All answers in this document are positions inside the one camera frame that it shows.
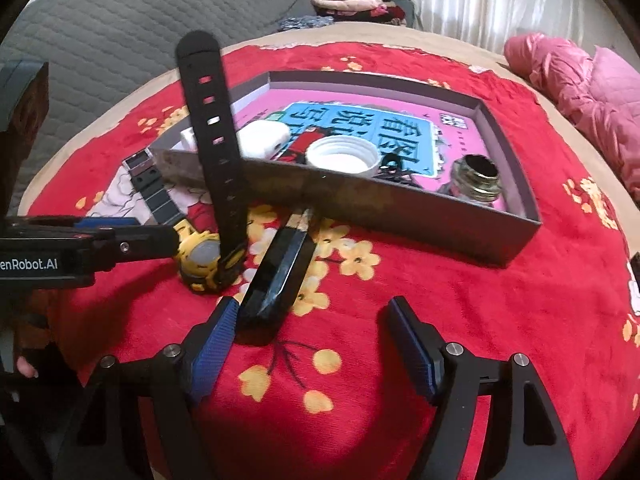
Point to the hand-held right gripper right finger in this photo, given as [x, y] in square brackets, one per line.
[412, 355]

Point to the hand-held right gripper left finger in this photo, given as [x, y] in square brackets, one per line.
[212, 355]

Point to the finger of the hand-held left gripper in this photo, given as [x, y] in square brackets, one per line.
[140, 245]
[107, 221]

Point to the shallow grey cardboard box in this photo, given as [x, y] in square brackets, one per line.
[400, 225]

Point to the white pill bottle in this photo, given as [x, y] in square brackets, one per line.
[260, 140]

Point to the small black clip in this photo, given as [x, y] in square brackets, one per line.
[395, 166]

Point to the white plastic screw cap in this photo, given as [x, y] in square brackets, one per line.
[320, 161]

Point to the person's left hand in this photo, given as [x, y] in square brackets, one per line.
[27, 367]

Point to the red floral blanket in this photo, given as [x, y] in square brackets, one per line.
[400, 285]

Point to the grey quilted headboard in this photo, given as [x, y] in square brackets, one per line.
[125, 20]

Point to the pink and blue book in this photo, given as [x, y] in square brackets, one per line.
[350, 120]

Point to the dark patterned cloth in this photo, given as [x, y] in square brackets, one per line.
[305, 22]

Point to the pink quilted jacket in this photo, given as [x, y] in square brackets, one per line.
[590, 90]

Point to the stack of folded clothes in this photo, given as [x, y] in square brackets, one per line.
[350, 2]

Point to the white curtain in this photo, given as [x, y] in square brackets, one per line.
[500, 0]

